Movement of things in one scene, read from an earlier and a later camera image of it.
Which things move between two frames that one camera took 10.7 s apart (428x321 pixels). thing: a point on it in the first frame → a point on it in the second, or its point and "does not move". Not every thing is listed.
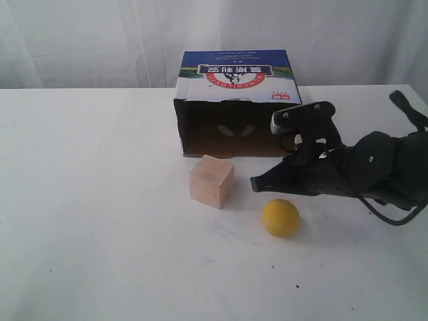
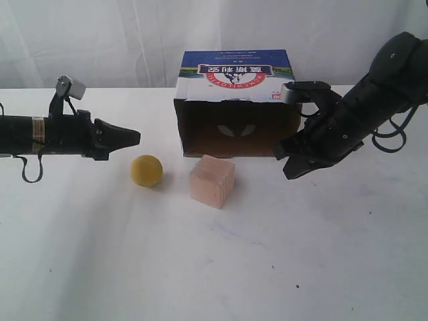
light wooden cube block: [211, 181] does not move
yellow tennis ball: [281, 217] → [146, 170]
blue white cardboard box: [225, 101] does not move
